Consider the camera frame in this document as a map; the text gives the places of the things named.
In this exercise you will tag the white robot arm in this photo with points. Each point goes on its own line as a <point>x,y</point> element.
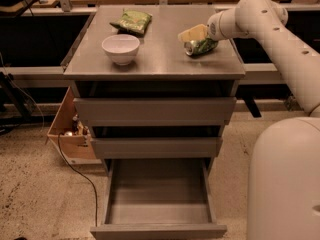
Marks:
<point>284,171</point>

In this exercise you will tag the wooden box with clutter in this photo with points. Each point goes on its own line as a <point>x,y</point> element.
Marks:
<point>66,138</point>

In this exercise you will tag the grey drawer cabinet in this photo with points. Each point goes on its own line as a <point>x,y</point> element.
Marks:
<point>161,69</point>

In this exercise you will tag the white ceramic bowl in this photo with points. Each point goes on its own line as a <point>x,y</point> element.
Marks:
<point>121,49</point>

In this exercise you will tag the open grey bottom drawer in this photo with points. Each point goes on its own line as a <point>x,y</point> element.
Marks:
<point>158,199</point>

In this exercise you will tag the green chip bag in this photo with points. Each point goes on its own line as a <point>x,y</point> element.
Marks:
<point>133,21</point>

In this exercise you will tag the grey middle drawer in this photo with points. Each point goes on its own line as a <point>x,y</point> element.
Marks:
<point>146,148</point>

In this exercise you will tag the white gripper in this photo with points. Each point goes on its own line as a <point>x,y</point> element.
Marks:
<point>215,28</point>

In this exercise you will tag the grey top drawer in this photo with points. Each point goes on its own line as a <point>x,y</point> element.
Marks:
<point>155,111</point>

